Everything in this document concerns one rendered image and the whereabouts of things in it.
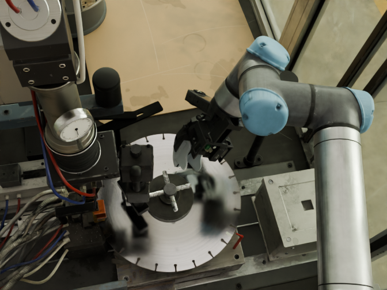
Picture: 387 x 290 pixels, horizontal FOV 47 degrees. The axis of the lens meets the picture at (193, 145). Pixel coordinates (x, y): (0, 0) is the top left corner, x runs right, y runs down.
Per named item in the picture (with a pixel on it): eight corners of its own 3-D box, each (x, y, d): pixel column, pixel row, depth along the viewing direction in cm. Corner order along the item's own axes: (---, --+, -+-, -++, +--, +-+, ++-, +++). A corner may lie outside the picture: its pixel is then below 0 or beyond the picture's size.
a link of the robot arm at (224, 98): (219, 73, 87) (250, 81, 91) (207, 90, 89) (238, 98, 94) (232, 99, 82) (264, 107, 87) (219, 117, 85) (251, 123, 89)
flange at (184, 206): (134, 193, 101) (134, 189, 99) (173, 166, 105) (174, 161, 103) (164, 231, 98) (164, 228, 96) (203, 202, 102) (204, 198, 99)
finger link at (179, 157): (169, 181, 98) (190, 155, 92) (163, 160, 101) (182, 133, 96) (181, 182, 99) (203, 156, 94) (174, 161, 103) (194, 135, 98)
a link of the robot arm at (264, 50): (259, 48, 75) (255, 25, 82) (224, 94, 82) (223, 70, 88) (296, 69, 78) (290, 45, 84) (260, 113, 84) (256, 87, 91)
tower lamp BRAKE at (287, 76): (290, 77, 98) (294, 69, 95) (296, 94, 96) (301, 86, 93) (270, 80, 97) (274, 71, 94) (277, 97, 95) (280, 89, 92)
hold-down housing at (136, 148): (152, 182, 90) (153, 135, 72) (152, 205, 87) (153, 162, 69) (124, 183, 89) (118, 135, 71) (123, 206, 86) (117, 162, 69)
